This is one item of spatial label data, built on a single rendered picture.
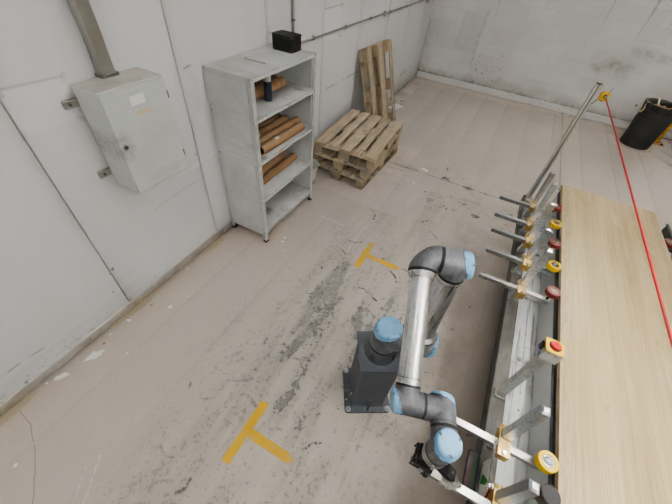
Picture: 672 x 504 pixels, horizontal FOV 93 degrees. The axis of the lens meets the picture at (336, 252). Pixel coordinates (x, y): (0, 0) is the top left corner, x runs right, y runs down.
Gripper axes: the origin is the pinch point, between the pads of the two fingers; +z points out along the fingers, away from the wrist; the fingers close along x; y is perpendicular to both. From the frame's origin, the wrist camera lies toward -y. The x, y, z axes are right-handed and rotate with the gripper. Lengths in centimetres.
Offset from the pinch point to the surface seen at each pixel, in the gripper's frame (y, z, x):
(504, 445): -28.4, -3.5, -24.8
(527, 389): -46, 19, -72
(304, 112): 198, -11, -227
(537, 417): -26.8, -31.0, -27.5
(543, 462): -41.2, -9.5, -23.7
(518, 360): -40, 19, -88
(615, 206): -87, -10, -255
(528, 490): -26.4, -29.4, -2.5
